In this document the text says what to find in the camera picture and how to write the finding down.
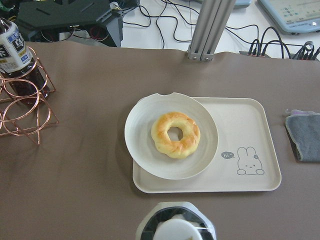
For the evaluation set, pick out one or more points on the blue teach pendant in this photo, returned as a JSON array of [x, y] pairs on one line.
[[293, 17]]

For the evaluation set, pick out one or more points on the black 3d printed fixture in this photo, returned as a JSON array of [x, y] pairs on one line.
[[94, 16]]

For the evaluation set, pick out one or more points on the black usb hub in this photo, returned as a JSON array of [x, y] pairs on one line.
[[271, 39]]

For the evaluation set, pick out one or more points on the grey folded cloth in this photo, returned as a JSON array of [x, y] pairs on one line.
[[303, 128]]

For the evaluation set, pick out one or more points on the aluminium frame post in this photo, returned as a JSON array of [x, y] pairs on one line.
[[211, 21]]

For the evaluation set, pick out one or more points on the copper wire bottle rack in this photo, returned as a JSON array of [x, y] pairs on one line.
[[26, 116]]

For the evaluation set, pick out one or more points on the glazed ring donut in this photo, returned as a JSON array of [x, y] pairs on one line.
[[176, 149]]

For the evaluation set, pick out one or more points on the beige rabbit tray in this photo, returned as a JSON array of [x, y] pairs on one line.
[[245, 160]]

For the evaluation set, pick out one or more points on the white round plate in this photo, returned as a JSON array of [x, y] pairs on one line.
[[138, 139]]

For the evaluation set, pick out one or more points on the tea bottle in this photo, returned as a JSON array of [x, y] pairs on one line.
[[16, 61], [178, 220]]

